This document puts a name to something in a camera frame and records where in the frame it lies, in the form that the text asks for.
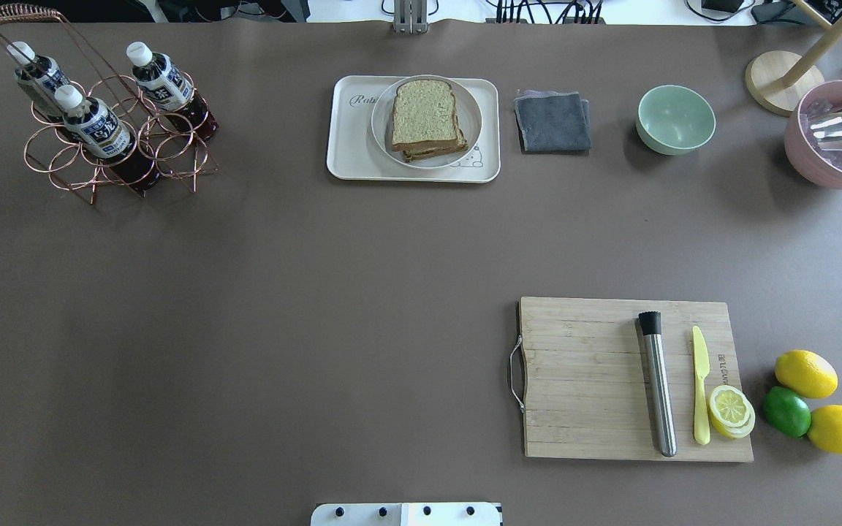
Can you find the aluminium frame post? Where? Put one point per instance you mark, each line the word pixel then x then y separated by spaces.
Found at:
pixel 410 16

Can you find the green lime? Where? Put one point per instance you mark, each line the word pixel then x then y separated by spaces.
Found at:
pixel 787 412

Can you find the copper wire bottle rack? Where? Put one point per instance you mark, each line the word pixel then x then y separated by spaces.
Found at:
pixel 53 151

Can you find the pink bowl with ice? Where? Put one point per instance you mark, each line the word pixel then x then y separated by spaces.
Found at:
pixel 818 166

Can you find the bamboo cutting board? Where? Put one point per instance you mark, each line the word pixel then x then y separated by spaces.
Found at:
pixel 585 378

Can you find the tea bottle white cap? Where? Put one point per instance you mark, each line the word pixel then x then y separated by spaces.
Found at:
pixel 171 92

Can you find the lemon half slice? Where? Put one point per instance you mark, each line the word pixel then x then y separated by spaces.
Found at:
pixel 730 412

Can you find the cream serving tray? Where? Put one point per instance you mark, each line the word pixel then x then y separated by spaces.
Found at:
pixel 352 152

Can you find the yellow plastic knife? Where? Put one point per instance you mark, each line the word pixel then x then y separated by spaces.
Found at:
pixel 701 369

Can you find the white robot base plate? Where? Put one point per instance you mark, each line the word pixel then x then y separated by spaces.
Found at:
pixel 430 513

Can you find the white round plate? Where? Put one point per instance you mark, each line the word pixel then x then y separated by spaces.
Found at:
pixel 469 120

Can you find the green ceramic bowl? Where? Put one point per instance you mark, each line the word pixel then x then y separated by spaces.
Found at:
pixel 674 120

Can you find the yellow lemon far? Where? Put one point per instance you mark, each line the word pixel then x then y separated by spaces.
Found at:
pixel 825 429

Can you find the grey folded cloth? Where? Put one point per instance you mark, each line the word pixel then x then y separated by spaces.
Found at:
pixel 553 122

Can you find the wooden cup stand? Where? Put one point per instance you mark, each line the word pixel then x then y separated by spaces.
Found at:
pixel 778 79

